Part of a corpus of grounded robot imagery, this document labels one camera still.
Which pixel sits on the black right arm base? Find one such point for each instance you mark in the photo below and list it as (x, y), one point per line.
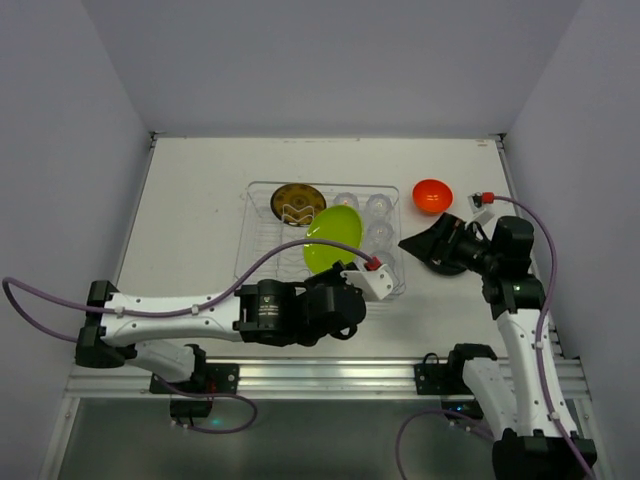
(432, 377)

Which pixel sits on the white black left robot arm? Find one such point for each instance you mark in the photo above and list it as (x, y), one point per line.
(120, 330)

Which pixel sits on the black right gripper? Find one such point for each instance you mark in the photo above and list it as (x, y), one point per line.
(447, 240)

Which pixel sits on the orange plastic bowl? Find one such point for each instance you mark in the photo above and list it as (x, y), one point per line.
(432, 196)

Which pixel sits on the clear glass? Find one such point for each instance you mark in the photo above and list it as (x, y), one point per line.
(347, 199)
(378, 237)
(378, 208)
(387, 259)

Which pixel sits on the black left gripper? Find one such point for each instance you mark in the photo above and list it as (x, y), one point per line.
(338, 279)

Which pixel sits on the lime green plate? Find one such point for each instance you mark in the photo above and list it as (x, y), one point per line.
(342, 224)

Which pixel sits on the clear glass middle right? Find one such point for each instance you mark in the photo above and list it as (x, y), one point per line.
(378, 237)

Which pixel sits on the brown patterned plate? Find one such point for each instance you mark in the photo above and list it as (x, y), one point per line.
(297, 204)

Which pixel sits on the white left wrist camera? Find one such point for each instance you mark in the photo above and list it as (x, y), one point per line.
(375, 285)

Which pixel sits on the clear glass back left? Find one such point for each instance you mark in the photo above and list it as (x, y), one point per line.
(347, 199)

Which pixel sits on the clear glass front right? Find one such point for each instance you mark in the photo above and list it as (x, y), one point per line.
(387, 259)

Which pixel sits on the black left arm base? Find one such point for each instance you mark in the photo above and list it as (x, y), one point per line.
(192, 401)

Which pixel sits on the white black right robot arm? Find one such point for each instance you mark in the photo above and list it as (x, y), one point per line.
(534, 434)

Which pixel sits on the clear glass back right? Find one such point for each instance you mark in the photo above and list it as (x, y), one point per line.
(378, 208)

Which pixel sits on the black plate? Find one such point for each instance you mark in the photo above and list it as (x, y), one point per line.
(445, 270)

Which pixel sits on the aluminium mounting rail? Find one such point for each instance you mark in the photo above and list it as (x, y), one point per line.
(270, 378)

